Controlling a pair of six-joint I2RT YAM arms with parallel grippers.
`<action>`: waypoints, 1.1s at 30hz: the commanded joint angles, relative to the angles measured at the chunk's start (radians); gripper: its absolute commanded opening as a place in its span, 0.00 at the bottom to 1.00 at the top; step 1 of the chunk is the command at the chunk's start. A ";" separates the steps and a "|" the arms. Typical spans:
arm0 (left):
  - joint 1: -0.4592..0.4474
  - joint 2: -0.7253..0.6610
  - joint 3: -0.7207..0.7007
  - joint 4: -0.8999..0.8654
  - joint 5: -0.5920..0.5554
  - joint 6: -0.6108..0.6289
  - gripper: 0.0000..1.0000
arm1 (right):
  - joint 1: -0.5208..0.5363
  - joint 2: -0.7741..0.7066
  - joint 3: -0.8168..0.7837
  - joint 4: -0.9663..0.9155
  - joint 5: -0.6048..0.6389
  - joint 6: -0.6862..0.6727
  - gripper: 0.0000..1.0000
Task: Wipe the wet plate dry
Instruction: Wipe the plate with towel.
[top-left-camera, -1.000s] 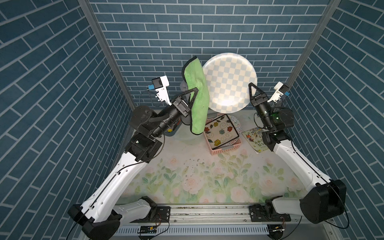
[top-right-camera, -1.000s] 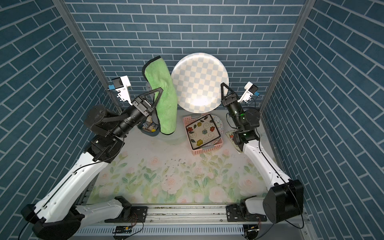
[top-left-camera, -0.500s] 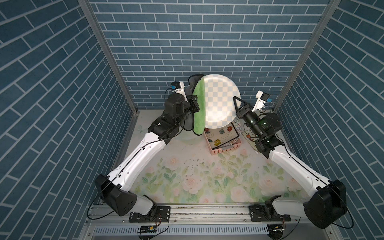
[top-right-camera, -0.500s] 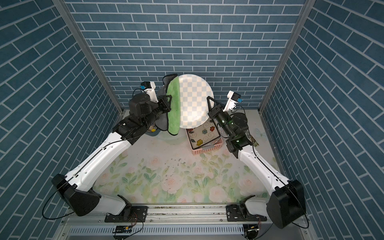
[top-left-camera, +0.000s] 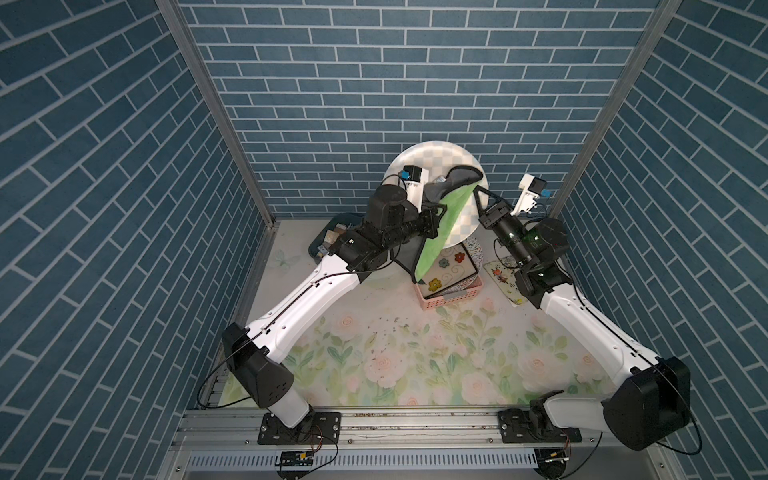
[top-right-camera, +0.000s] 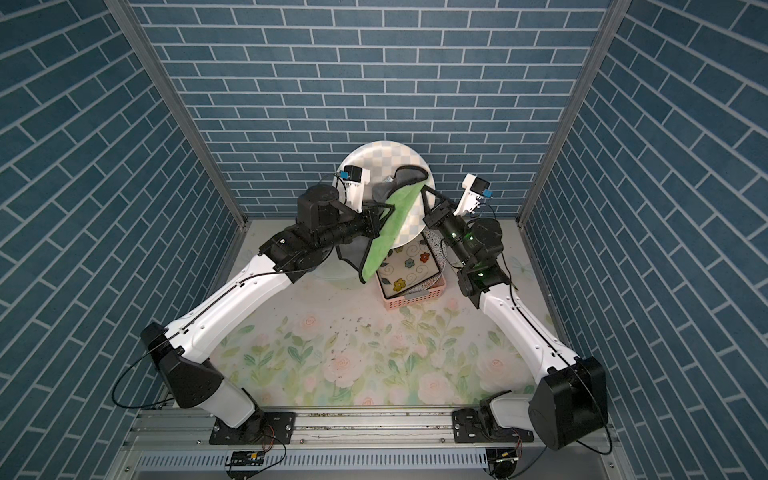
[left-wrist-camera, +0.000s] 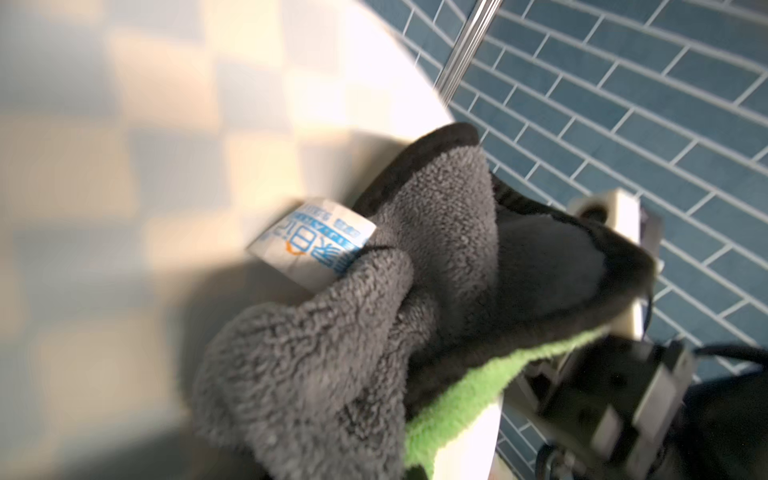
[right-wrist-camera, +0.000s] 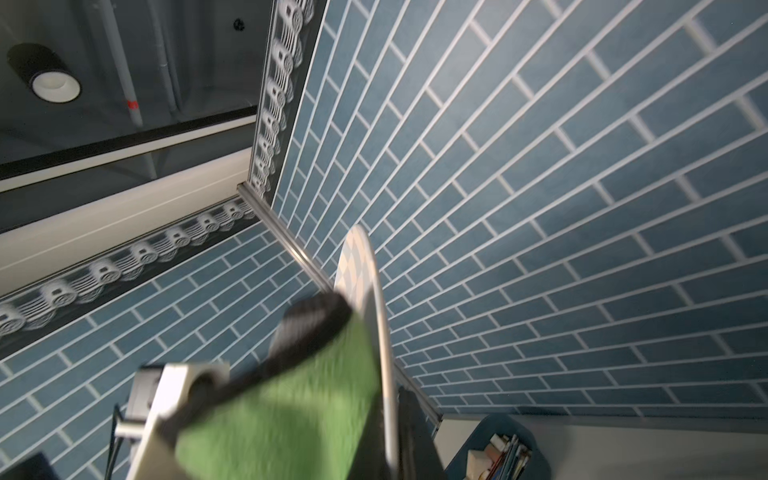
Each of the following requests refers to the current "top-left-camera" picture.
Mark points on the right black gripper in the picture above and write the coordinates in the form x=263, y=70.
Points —
x=491, y=220

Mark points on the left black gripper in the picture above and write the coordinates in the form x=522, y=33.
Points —
x=425, y=223

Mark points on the green grey microfibre cloth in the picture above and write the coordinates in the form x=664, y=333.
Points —
x=456, y=211

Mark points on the square floral plate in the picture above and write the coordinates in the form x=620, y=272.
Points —
x=454, y=270

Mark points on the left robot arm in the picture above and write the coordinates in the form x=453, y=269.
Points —
x=254, y=354

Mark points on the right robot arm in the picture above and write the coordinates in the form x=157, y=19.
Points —
x=651, y=399

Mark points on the teal tray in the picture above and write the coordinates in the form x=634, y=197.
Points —
x=354, y=219

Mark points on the pink plastic basket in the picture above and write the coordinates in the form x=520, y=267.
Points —
x=470, y=292

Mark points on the items in teal tray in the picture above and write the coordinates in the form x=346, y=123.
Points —
x=330, y=235

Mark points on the floral table mat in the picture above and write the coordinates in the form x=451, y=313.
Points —
x=376, y=346

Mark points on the left circuit board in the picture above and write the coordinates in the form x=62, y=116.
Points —
x=302, y=460

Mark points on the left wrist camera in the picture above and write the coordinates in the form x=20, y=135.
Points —
x=414, y=179

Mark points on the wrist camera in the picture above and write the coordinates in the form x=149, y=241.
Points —
x=532, y=188
x=414, y=179

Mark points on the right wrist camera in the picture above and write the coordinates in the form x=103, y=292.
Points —
x=532, y=188

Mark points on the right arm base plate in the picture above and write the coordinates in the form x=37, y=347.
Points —
x=528, y=423

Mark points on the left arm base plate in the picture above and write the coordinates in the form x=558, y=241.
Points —
x=316, y=427

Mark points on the aluminium rail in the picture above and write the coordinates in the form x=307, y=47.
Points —
x=232, y=429

